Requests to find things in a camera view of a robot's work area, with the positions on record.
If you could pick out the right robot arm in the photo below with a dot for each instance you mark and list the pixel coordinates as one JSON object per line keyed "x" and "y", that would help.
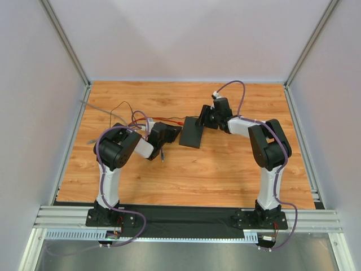
{"x": 271, "y": 151}

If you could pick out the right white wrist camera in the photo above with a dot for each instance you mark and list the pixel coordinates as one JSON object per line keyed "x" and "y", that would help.
{"x": 216, "y": 95}

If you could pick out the aluminium frame post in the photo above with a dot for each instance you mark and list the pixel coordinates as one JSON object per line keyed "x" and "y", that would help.
{"x": 322, "y": 22}
{"x": 59, "y": 30}

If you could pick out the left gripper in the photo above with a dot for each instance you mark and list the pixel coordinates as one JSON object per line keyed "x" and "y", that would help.
{"x": 168, "y": 133}

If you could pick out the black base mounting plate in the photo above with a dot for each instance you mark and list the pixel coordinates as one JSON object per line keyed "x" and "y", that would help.
{"x": 184, "y": 222}

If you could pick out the left aluminium frame post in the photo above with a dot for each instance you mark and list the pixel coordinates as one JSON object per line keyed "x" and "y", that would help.
{"x": 59, "y": 30}

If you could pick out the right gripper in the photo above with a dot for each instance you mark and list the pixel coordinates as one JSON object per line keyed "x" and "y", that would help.
{"x": 205, "y": 116}

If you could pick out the right aluminium frame post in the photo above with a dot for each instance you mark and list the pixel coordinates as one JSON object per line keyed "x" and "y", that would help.
{"x": 322, "y": 22}

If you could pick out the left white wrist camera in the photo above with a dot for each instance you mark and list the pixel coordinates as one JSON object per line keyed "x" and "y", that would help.
{"x": 147, "y": 127}

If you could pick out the front aluminium rail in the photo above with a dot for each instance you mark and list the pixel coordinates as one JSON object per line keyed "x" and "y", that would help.
{"x": 72, "y": 217}

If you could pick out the slotted cable duct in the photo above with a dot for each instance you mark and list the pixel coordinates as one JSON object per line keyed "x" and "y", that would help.
{"x": 104, "y": 235}

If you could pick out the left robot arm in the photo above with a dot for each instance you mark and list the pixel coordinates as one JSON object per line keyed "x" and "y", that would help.
{"x": 113, "y": 149}

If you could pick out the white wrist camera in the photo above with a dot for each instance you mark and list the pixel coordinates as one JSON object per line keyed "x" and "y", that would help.
{"x": 147, "y": 127}
{"x": 216, "y": 95}

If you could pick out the black network switch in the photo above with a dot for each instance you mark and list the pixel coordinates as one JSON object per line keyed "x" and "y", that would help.
{"x": 191, "y": 133}

